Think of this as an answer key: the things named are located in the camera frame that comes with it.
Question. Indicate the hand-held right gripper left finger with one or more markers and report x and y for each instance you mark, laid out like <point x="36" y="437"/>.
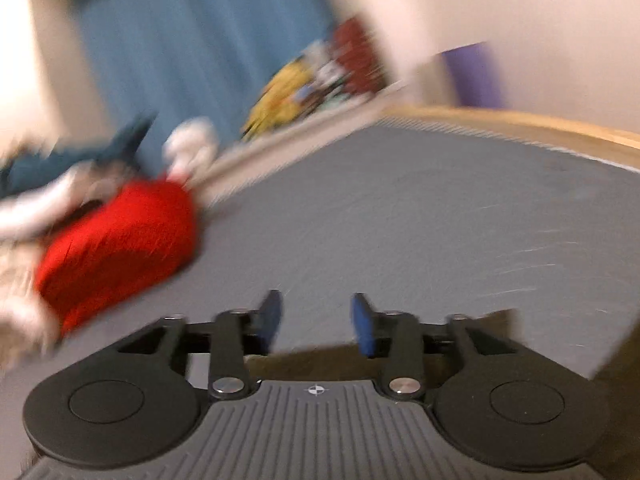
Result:
<point x="270" y="321"/>

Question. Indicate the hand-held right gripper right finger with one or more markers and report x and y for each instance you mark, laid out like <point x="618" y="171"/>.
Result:
<point x="364" y="325"/>

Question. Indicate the grey quilted mattress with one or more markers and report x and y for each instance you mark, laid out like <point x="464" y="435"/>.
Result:
<point x="400" y="200"/>

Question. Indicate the red quilted blanket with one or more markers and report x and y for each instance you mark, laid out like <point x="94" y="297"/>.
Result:
<point x="120" y="255"/>

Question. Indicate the white fluffy cloth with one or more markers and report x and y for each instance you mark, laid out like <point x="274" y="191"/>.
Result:
<point x="192" y="147"/>

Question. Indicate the white cloth with trim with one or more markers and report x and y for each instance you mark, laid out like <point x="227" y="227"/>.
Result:
<point x="35" y="207"/>

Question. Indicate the teal cloth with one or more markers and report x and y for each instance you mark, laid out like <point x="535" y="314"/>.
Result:
<point x="47" y="170"/>

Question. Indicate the purple mat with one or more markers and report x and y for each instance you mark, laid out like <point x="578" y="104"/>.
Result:
<point x="472" y="77"/>

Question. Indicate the blue curtain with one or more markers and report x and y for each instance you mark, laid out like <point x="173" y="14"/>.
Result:
<point x="200" y="45"/>

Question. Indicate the colourful pile by wall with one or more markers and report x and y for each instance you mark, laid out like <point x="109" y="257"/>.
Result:
<point x="310" y="85"/>

